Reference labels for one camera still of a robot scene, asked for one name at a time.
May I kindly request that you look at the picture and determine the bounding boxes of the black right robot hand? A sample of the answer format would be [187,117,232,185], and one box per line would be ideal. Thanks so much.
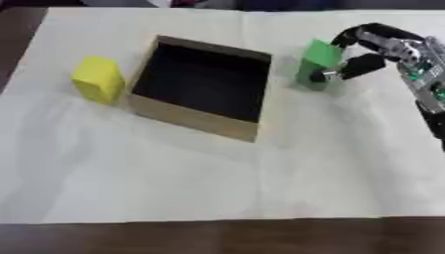
[309,22,428,84]

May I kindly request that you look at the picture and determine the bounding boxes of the green rectangular block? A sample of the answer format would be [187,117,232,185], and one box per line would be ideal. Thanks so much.
[293,38,347,92]

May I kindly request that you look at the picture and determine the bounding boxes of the tan cardboard box black inside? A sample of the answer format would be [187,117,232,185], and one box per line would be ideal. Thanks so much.
[125,35,273,144]

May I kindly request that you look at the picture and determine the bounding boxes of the yellow rectangular block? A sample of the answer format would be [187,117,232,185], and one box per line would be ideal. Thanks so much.
[70,56,127,104]

